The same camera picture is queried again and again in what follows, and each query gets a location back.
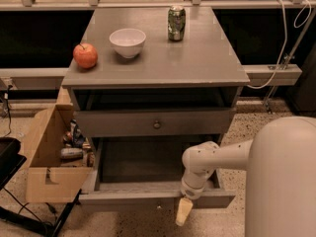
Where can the can in box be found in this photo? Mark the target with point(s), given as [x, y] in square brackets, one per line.
[71, 153]

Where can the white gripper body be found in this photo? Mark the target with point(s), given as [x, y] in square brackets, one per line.
[192, 193]

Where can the dark bottle in box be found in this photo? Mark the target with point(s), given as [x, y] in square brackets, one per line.
[76, 135]

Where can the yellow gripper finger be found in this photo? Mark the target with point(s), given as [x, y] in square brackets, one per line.
[184, 209]

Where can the white bowl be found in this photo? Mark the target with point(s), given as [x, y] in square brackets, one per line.
[128, 42]

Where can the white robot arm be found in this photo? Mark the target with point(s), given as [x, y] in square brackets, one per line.
[280, 166]

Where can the grey top drawer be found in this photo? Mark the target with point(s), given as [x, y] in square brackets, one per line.
[153, 123]

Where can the green soda can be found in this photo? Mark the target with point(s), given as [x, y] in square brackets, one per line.
[176, 22]

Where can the cardboard box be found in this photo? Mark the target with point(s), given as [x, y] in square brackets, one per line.
[48, 180]

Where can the grey drawer cabinet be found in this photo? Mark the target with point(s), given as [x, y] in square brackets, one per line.
[201, 71]

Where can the grey drawer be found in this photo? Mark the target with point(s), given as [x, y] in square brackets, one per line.
[136, 173]
[153, 123]

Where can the black stand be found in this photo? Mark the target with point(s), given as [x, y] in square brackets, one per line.
[14, 208]

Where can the red apple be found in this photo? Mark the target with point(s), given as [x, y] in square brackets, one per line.
[85, 55]

